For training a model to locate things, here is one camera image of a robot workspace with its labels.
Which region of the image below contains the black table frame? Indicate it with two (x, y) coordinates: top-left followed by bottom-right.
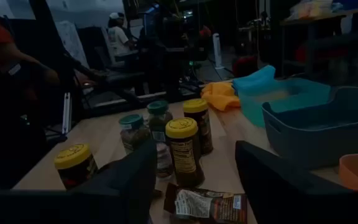
(42, 82), (204, 141)

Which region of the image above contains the white frame bracket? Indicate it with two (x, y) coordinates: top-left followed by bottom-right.
(62, 91), (72, 135)

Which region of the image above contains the brown spice packet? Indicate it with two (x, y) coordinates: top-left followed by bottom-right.
(163, 182), (249, 224)

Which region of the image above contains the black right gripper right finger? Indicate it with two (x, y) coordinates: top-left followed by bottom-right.
(235, 140), (358, 224)

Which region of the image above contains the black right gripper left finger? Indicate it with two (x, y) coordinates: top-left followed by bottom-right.
(0, 140), (158, 224)

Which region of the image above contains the small clear glass jar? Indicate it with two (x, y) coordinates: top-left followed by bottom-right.
(155, 141), (174, 180)

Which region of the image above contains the teal plastic bin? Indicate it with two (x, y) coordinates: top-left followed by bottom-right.
(237, 77), (332, 128)

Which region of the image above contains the blue-grey plastic bin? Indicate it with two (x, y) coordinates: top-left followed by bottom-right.
(262, 86), (358, 170)

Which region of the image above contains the yellow-lid spice jar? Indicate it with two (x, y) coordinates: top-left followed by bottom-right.
(53, 142), (99, 191)
(183, 98), (214, 156)
(165, 117), (205, 187)

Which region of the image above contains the yellow cloth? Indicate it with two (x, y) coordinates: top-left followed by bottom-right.
(200, 81), (241, 112)

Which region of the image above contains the blue cloth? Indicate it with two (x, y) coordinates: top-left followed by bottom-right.
(232, 65), (276, 96)

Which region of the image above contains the green-lid spice jar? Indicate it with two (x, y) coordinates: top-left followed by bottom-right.
(118, 114), (151, 155)
(147, 100), (173, 143)

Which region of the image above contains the white tower appliance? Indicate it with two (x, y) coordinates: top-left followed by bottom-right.
(212, 32), (225, 70)

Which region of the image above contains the wooden shelf rack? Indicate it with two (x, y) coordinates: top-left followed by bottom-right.
(280, 6), (358, 78)

